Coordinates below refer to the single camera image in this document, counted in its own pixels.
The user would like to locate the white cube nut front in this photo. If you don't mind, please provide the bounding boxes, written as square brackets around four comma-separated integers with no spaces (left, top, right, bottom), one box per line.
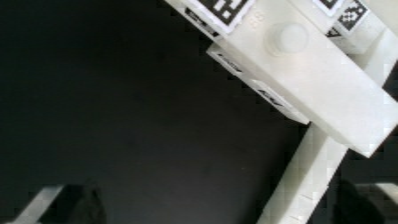
[312,0,385,54]

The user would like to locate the white chair seat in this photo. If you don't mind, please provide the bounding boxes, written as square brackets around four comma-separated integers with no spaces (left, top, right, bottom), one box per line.
[205,44,309,124]

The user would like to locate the white L-shaped fence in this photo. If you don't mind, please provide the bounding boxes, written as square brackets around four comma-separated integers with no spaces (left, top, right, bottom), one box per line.
[253,33,398,224]

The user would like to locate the white long chair back bar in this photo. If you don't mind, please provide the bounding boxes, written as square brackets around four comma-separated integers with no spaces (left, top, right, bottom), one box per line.
[165,0,398,156]

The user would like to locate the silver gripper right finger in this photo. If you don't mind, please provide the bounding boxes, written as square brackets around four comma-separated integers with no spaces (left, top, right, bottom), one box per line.
[335,180,398,224]

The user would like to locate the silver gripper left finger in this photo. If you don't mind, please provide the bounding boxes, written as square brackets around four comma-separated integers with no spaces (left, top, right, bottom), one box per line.
[10,184,106,224]

